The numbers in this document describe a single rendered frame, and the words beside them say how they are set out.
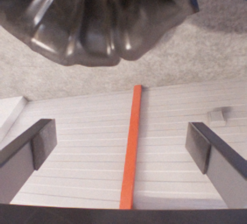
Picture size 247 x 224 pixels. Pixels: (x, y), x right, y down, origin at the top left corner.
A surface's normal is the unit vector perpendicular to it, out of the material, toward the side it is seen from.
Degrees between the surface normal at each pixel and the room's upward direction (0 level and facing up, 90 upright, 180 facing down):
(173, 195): 90
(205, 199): 90
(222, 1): 0
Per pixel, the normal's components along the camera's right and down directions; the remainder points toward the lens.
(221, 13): -0.12, 0.72
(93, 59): 0.09, 0.53
